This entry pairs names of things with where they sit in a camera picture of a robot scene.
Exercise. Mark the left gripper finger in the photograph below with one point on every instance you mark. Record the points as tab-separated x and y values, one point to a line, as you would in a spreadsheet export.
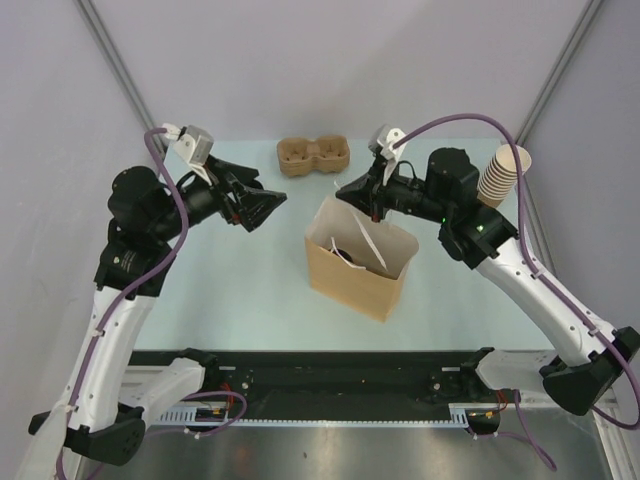
246	175
255	204

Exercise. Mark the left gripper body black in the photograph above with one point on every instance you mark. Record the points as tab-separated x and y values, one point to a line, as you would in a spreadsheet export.
226	205

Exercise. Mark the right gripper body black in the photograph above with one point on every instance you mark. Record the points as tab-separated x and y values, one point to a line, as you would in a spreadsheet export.
401	194

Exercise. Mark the black coffee cup lid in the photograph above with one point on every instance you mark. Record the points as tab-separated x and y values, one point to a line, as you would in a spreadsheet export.
344	256

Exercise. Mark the brown paper bag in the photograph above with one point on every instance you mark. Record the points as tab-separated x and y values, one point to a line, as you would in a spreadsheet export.
383	252

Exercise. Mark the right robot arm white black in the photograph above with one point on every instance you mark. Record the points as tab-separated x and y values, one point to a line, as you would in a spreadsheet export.
589	353

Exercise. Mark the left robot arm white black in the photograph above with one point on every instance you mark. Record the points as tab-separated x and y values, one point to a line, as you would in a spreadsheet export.
150	220

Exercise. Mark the brown pulp cup carrier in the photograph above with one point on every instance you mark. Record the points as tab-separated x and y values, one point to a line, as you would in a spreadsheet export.
299	156

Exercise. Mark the stack of paper cups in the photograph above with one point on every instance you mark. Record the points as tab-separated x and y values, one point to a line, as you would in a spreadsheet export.
498	178

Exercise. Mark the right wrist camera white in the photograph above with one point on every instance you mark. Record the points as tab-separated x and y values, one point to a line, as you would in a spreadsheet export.
383	143

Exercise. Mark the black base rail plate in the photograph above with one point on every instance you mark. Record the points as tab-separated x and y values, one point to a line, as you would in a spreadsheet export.
352	389

